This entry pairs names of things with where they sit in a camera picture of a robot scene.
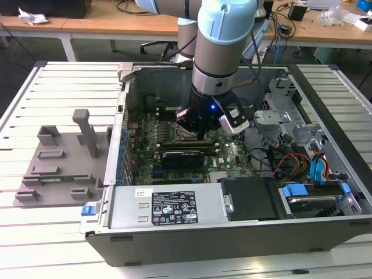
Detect red power wire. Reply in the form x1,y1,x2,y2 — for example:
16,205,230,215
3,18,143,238
276,152,312,175

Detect white crumpled paper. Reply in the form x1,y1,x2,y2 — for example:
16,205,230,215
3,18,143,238
17,7,49,26

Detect blue case latch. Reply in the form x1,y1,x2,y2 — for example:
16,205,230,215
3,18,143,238
80,204,97,217

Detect silver metal drive cage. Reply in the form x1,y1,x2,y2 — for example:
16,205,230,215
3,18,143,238
251,74,328,152

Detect grey parts rack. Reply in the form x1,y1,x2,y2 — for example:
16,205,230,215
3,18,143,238
13,109,113,208

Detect green motherboard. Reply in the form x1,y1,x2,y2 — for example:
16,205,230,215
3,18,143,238
126,108,258,187

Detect office chair base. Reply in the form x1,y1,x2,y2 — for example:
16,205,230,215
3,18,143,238
140,40,180,62

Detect large black box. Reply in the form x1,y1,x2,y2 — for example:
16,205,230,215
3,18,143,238
0,0,92,18

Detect silver power supply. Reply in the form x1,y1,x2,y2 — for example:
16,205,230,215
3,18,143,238
108,185,230,230

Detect hard disk in blue carrier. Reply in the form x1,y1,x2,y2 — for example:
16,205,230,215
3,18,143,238
278,182,354,220

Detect black graphics card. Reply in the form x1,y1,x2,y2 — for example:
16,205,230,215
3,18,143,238
156,148,206,169

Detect yellow power wire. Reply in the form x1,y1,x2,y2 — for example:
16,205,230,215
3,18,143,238
292,158,309,177

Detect green RAM stick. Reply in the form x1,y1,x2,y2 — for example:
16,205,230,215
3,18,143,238
39,174,90,184

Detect blue flat data wire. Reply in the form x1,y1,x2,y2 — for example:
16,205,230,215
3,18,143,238
309,153,331,187

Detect clear plastic bags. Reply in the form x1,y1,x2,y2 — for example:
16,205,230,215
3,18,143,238
318,4,361,27

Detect wooden desk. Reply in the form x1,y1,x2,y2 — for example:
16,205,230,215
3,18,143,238
0,0,372,63

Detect black power adapter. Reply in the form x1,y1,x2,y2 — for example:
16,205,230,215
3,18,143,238
287,4,307,21

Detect white open box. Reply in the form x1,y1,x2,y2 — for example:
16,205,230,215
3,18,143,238
353,16,372,31

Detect grey flat device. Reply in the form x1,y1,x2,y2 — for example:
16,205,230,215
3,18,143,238
307,0,341,9

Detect metal socket cover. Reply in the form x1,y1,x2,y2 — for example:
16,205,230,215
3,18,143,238
174,126,212,144

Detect black open PC case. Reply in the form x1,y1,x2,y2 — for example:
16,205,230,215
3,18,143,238
80,62,372,267

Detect white camera box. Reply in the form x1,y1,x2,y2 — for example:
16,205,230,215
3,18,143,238
218,104,250,135

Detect silver chipset heatsink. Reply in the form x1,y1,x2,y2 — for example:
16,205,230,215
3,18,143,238
209,171,231,184

